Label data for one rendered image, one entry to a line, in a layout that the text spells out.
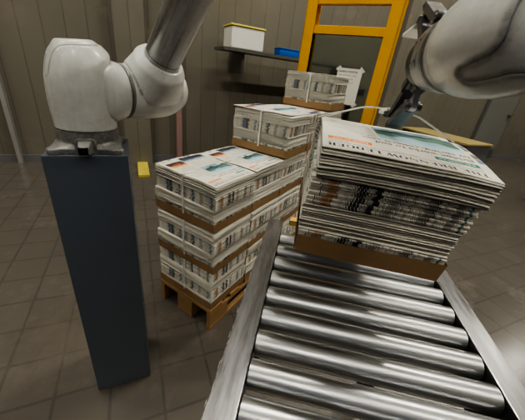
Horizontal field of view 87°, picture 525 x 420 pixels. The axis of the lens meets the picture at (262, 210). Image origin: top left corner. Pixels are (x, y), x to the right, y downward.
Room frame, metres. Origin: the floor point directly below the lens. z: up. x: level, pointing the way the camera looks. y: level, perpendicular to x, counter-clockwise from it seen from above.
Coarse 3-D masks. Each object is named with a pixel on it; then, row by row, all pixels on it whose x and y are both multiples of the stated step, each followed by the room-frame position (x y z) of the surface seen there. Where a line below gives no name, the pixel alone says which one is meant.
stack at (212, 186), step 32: (192, 160) 1.29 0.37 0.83; (224, 160) 1.37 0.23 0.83; (256, 160) 1.43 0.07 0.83; (288, 160) 1.57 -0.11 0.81; (160, 192) 1.17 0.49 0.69; (192, 192) 1.07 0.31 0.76; (224, 192) 1.06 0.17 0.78; (256, 192) 1.28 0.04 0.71; (288, 192) 1.63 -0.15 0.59; (160, 224) 1.19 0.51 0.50; (192, 224) 1.08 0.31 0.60; (256, 224) 1.31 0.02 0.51; (288, 224) 1.71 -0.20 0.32; (160, 256) 1.19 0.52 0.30; (192, 256) 1.07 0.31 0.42; (224, 256) 1.08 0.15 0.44; (256, 256) 1.36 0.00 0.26; (192, 288) 1.08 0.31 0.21; (224, 288) 1.11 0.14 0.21
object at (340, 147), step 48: (336, 144) 0.45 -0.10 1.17; (384, 144) 0.49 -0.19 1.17; (432, 144) 0.54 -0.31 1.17; (336, 192) 0.45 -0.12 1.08; (384, 192) 0.44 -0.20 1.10; (432, 192) 0.43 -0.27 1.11; (480, 192) 0.42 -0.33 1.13; (336, 240) 0.46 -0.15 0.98; (384, 240) 0.45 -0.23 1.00; (432, 240) 0.44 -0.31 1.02
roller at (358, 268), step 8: (280, 248) 0.68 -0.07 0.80; (288, 248) 0.68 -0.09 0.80; (280, 256) 0.67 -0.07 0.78; (288, 256) 0.67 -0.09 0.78; (296, 256) 0.67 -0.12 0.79; (304, 256) 0.67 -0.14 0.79; (312, 256) 0.67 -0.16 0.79; (320, 256) 0.67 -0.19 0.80; (328, 264) 0.65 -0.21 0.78; (336, 264) 0.65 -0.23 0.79; (344, 264) 0.65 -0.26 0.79; (352, 264) 0.65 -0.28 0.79; (368, 272) 0.64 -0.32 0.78; (376, 272) 0.64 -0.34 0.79; (384, 272) 0.64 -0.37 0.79; (392, 272) 0.64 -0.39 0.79; (400, 280) 0.63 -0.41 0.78; (408, 280) 0.63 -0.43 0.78; (416, 280) 0.63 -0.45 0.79; (424, 280) 0.63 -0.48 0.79
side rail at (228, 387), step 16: (272, 224) 0.81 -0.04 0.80; (272, 240) 0.71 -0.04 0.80; (272, 256) 0.63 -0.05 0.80; (256, 272) 0.55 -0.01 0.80; (256, 288) 0.50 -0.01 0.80; (240, 304) 0.44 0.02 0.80; (256, 304) 0.45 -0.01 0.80; (240, 320) 0.40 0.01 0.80; (256, 320) 0.40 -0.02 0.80; (240, 336) 0.36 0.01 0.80; (224, 352) 0.32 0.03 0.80; (240, 352) 0.33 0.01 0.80; (224, 368) 0.29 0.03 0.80; (240, 368) 0.30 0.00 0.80; (224, 384) 0.27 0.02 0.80; (240, 384) 0.27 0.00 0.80; (208, 400) 0.24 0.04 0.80; (224, 400) 0.24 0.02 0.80; (240, 400) 0.25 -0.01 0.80; (208, 416) 0.22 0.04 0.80; (224, 416) 0.22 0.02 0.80
